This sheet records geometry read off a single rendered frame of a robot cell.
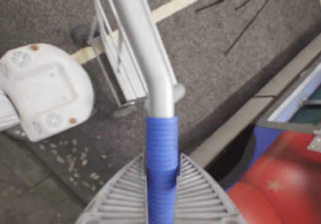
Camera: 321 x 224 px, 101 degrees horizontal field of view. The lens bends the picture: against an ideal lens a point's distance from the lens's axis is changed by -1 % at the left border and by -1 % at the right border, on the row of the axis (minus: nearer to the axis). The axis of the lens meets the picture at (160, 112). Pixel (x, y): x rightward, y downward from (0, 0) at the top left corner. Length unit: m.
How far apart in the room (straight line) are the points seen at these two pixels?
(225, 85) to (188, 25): 0.82
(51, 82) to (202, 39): 1.50
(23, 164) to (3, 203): 0.32
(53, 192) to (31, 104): 0.76
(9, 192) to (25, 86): 0.85
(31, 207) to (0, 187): 0.27
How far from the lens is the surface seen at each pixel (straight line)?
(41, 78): 1.16
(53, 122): 1.06
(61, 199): 1.57
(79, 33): 1.25
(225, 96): 1.88
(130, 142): 1.41
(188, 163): 0.17
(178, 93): 0.22
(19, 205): 1.66
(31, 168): 1.51
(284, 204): 0.85
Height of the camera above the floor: 1.35
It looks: 71 degrees down
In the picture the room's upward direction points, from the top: 100 degrees clockwise
